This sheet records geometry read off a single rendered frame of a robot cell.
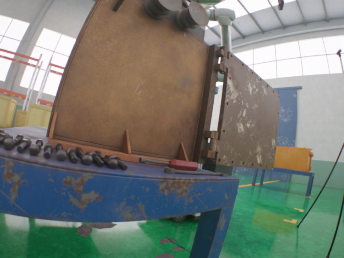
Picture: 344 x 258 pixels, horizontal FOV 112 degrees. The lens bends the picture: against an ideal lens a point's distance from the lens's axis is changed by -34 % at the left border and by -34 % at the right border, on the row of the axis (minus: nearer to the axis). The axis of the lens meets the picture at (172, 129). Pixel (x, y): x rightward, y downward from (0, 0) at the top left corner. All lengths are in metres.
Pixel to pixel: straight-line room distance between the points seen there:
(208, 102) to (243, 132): 0.27
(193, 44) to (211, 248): 0.83
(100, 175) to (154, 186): 0.12
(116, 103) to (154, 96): 0.15
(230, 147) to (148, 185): 0.56
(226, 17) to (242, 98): 0.98
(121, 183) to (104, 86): 0.33
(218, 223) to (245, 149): 0.47
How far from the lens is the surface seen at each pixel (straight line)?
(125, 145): 0.55
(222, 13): 1.74
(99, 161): 0.33
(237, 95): 0.90
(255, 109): 1.04
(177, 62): 0.73
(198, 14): 0.83
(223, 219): 0.62
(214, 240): 0.63
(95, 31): 0.61
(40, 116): 5.83
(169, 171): 0.42
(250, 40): 12.64
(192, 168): 0.58
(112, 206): 0.33
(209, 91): 0.78
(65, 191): 0.30
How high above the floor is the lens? 0.69
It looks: 7 degrees up
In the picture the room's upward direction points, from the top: 11 degrees clockwise
